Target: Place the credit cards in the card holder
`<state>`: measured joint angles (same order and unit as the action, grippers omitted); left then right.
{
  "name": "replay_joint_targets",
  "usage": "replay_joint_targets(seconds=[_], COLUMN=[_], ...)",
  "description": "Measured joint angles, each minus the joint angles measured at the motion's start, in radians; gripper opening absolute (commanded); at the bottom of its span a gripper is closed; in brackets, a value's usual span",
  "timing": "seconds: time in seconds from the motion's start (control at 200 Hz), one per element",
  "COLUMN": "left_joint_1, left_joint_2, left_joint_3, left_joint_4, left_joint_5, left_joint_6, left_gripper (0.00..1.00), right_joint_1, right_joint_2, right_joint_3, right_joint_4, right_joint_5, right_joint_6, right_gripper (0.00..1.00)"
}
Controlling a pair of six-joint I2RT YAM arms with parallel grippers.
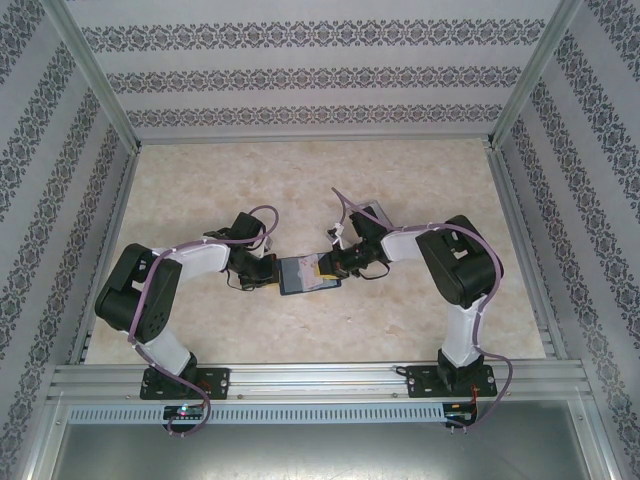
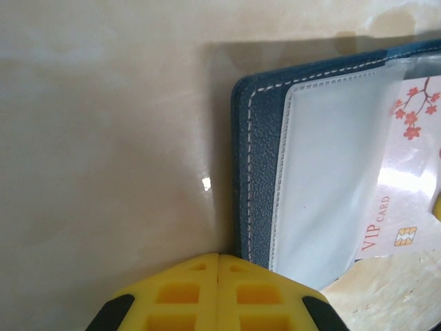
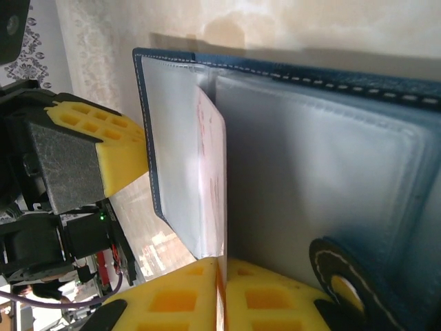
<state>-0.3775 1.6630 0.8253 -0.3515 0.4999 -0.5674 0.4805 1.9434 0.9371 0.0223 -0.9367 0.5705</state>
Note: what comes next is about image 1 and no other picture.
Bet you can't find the dark blue card holder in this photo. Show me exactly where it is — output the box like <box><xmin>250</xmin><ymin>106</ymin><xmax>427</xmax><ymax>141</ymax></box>
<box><xmin>277</xmin><ymin>253</ymin><xmax>344</xmax><ymax>298</ymax></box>

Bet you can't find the white pink-print credit card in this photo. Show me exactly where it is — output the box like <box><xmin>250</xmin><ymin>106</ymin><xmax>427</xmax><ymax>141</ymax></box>
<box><xmin>296</xmin><ymin>255</ymin><xmax>322</xmax><ymax>290</ymax></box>

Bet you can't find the small circuit board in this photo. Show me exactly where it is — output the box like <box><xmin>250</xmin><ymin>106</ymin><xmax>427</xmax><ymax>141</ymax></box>
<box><xmin>163</xmin><ymin>405</ymin><xmax>206</xmax><ymax>420</ymax></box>
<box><xmin>446</xmin><ymin>403</ymin><xmax>479</xmax><ymax>424</ymax></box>

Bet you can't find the grey sheet metal panel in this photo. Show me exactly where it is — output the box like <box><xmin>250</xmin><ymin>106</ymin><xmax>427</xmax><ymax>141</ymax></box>
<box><xmin>57</xmin><ymin>424</ymin><xmax>584</xmax><ymax>480</ymax></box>

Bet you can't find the thin black cable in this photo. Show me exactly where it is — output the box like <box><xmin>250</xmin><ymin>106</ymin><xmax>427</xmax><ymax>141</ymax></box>
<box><xmin>357</xmin><ymin>262</ymin><xmax>390</xmax><ymax>281</ymax></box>
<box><xmin>223</xmin><ymin>269</ymin><xmax>266</xmax><ymax>292</ymax></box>

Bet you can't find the purple cable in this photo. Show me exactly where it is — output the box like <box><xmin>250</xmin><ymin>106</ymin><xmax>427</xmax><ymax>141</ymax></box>
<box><xmin>331</xmin><ymin>187</ymin><xmax>516</xmax><ymax>434</ymax></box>
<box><xmin>127</xmin><ymin>204</ymin><xmax>280</xmax><ymax>437</ymax></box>

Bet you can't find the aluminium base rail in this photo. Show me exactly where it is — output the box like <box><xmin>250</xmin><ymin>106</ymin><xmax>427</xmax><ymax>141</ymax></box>
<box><xmin>47</xmin><ymin>362</ymin><xmax>586</xmax><ymax>401</ymax></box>

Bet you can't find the slotted grey cable duct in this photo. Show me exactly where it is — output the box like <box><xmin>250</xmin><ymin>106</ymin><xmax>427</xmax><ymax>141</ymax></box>
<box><xmin>67</xmin><ymin>403</ymin><xmax>446</xmax><ymax>425</ymax></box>

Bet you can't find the aluminium side rail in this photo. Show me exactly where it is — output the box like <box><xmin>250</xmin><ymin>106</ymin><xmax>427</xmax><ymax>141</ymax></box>
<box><xmin>487</xmin><ymin>144</ymin><xmax>569</xmax><ymax>360</ymax></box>
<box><xmin>68</xmin><ymin>144</ymin><xmax>141</xmax><ymax>365</ymax></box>

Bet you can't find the aluminium frame post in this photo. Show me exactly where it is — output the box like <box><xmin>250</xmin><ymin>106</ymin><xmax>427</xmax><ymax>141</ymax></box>
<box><xmin>484</xmin><ymin>0</ymin><xmax>586</xmax><ymax>149</ymax></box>
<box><xmin>42</xmin><ymin>0</ymin><xmax>141</xmax><ymax>151</ymax></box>

